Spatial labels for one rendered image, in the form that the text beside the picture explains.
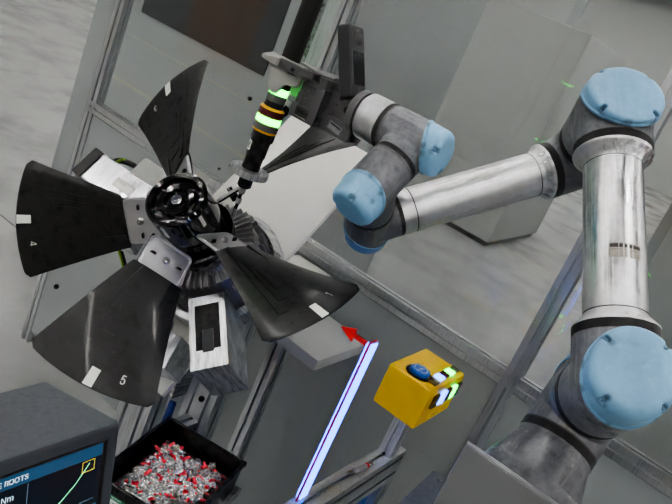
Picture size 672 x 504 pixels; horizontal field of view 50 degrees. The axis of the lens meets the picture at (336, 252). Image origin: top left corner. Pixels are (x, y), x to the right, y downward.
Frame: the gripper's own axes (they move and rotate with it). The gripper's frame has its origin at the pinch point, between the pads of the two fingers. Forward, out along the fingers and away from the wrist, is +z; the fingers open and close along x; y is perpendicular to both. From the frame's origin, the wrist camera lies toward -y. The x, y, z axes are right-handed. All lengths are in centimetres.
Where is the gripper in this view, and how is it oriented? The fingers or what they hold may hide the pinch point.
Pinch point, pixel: (278, 55)
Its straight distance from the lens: 127.5
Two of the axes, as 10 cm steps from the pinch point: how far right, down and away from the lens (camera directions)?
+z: -7.5, -4.9, 4.4
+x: 5.4, -0.7, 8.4
